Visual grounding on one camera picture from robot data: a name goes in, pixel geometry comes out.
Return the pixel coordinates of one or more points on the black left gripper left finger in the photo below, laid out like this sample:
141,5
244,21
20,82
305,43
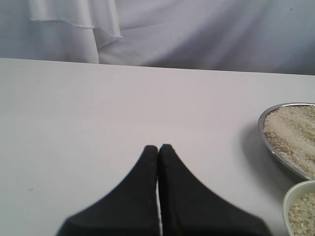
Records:
130,209

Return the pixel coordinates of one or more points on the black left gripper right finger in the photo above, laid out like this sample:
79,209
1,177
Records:
189,208

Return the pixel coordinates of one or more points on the white ceramic rice bowl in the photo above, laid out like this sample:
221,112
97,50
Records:
299,209

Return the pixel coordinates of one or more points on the round steel rice tray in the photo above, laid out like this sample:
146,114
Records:
288,132

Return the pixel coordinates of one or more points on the white fabric backdrop curtain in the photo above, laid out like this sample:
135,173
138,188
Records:
276,36

